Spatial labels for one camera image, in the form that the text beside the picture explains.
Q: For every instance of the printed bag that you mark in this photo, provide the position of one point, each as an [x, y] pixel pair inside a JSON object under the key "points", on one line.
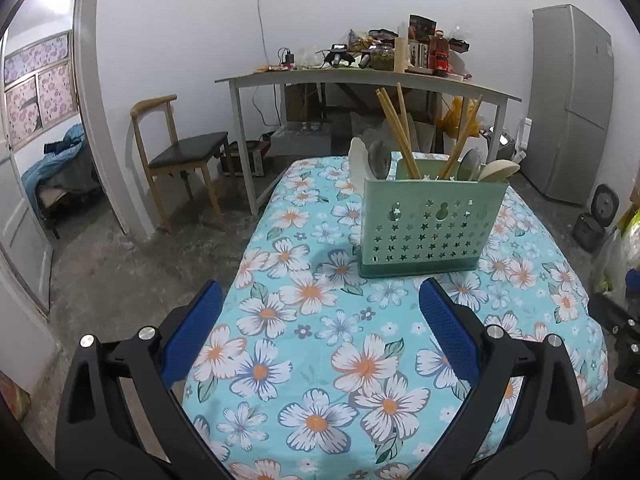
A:
{"points": [[10, 397]]}

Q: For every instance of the grey refrigerator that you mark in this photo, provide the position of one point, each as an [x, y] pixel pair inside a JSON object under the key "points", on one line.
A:
{"points": [[570, 100]]}

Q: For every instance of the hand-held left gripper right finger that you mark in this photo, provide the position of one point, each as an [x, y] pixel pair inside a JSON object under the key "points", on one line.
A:
{"points": [[450, 332]]}

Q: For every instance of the cream soup spoon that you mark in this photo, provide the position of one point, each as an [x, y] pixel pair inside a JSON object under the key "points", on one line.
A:
{"points": [[497, 170]]}

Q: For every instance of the white plastic container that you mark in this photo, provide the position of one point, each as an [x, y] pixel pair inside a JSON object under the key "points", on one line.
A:
{"points": [[523, 136]]}

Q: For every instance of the glass jar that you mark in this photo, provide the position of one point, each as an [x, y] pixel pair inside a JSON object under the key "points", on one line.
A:
{"points": [[382, 58]]}

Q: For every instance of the cardboard box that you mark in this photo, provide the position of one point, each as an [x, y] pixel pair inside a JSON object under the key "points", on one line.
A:
{"points": [[300, 101]]}

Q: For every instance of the floral patterned window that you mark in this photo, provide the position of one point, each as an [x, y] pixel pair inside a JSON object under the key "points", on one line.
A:
{"points": [[35, 90]]}

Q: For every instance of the wooden chair with black seat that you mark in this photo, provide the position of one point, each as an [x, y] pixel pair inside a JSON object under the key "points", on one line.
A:
{"points": [[187, 152]]}

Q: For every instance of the blue floral blanket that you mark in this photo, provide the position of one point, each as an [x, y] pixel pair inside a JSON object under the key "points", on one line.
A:
{"points": [[325, 320]]}

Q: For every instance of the black device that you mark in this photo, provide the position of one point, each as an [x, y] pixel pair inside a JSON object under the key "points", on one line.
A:
{"points": [[340, 56]]}

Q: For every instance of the metal spoon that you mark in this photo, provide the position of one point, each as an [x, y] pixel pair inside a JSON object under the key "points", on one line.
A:
{"points": [[470, 162], [380, 160]]}

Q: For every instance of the grey box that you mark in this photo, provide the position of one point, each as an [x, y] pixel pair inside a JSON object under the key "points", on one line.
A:
{"points": [[302, 136]]}

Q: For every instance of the green plastic utensil holder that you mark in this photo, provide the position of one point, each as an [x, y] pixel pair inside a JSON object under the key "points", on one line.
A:
{"points": [[425, 230]]}

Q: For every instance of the cream cylinder container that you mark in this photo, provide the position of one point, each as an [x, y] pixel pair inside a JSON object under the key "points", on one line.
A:
{"points": [[401, 55]]}

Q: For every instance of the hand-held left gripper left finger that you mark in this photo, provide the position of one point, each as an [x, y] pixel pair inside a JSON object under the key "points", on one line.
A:
{"points": [[195, 332]]}

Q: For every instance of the bed with blue bedding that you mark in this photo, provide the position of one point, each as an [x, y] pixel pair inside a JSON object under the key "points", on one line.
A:
{"points": [[60, 165]]}

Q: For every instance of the white door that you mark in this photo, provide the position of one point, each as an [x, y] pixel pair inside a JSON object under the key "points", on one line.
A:
{"points": [[22, 240]]}

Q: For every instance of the dark box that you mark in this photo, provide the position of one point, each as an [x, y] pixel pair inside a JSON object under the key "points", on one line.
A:
{"points": [[422, 25]]}

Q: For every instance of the grey metal table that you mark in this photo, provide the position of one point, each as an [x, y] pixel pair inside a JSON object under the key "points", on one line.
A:
{"points": [[350, 76]]}

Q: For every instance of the black charger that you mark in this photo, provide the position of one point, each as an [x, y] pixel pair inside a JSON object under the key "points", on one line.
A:
{"points": [[286, 56]]}

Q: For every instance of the red bottle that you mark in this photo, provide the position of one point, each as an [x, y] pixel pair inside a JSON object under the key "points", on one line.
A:
{"points": [[440, 55]]}

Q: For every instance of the yellow plastic bag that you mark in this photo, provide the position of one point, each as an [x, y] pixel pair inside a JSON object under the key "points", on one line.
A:
{"points": [[457, 115]]}

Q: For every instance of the black rice cooker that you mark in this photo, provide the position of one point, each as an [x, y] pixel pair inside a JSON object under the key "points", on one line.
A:
{"points": [[590, 230]]}

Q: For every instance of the pile of wooden chopsticks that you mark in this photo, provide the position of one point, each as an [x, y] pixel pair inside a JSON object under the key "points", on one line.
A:
{"points": [[400, 130]]}

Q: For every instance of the clear plastic bag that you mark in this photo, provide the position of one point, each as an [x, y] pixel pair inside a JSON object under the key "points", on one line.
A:
{"points": [[620, 255]]}

